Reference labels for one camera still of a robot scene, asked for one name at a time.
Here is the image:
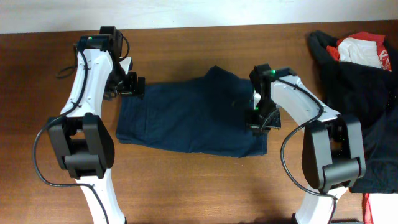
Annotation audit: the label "red and white shirt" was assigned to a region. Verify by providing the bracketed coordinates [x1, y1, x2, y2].
[335, 32, 397, 223]

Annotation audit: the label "navy blue shorts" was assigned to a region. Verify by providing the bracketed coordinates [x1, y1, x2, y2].
[116, 66, 267, 157]

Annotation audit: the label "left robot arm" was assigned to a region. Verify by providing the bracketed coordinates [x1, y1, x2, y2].
[43, 26, 145, 223]

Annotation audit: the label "black garment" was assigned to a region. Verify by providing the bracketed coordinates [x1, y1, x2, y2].
[307, 30, 397, 194]

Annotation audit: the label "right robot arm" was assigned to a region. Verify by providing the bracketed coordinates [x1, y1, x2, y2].
[245, 64, 366, 223]

